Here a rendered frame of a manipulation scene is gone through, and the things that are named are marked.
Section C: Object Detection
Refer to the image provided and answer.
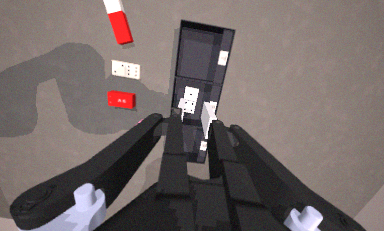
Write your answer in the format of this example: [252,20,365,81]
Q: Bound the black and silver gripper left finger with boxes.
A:
[10,98,195,231]

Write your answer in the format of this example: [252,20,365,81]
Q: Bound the black rack of labelled bins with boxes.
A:
[171,20,236,164]

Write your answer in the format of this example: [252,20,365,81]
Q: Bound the white domino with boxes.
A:
[112,60,141,79]
[184,86,199,113]

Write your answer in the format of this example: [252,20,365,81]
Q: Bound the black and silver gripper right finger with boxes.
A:
[201,102,366,231]

